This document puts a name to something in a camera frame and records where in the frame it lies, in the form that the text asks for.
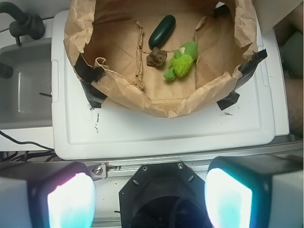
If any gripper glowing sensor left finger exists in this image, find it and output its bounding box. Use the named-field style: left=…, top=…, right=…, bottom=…
left=0, top=161, right=96, bottom=228

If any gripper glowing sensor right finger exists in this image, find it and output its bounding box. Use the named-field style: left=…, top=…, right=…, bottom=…
left=205, top=155, right=304, bottom=228

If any brown rough rock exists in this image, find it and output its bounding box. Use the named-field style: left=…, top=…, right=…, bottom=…
left=146, top=47, right=167, bottom=67

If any white plastic bin lid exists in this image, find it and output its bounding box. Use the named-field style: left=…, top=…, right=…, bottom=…
left=51, top=11, right=276, bottom=160

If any grey plastic sink tray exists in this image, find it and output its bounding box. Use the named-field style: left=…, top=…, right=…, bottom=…
left=0, top=38, right=52, bottom=130

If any black tape strip right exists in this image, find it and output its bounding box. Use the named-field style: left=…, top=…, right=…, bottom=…
left=217, top=49, right=267, bottom=111

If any black tape strip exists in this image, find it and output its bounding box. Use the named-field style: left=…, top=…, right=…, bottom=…
left=74, top=54, right=107, bottom=108
left=217, top=49, right=267, bottom=111

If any black tape strip left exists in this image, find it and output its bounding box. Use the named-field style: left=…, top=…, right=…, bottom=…
left=74, top=54, right=107, bottom=108

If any green plush toy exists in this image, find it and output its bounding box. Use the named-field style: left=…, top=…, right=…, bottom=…
left=163, top=41, right=198, bottom=81

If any brown paper liner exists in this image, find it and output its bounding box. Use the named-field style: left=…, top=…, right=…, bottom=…
left=64, top=0, right=258, bottom=118

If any dark grey faucet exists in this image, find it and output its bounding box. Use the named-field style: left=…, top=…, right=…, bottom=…
left=0, top=1, right=45, bottom=47

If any dark green oval case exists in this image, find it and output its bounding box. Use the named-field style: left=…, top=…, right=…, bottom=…
left=148, top=15, right=176, bottom=49

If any black cable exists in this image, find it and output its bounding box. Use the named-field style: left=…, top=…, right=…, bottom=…
left=0, top=130, right=55, bottom=162

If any aluminium extrusion rail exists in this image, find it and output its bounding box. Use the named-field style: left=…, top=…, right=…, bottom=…
left=85, top=140, right=304, bottom=180

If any black octagonal mount plate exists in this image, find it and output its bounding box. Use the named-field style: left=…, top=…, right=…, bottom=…
left=119, top=162, right=212, bottom=228

